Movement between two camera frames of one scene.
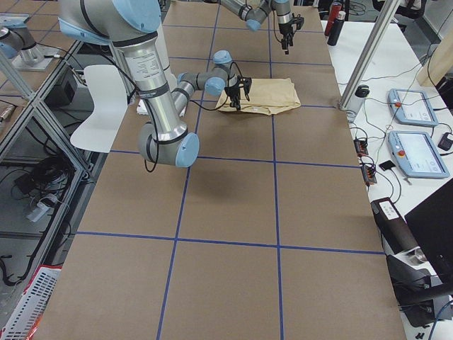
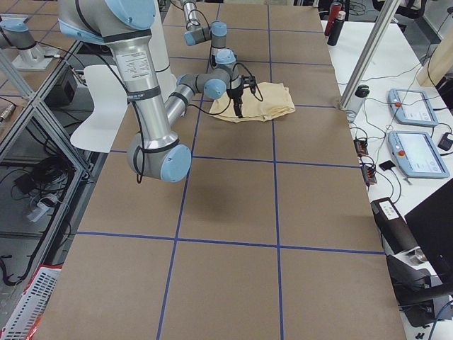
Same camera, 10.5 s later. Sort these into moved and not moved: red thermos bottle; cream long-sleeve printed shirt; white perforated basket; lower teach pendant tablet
Moved: cream long-sleeve printed shirt
Not moved: lower teach pendant tablet; red thermos bottle; white perforated basket
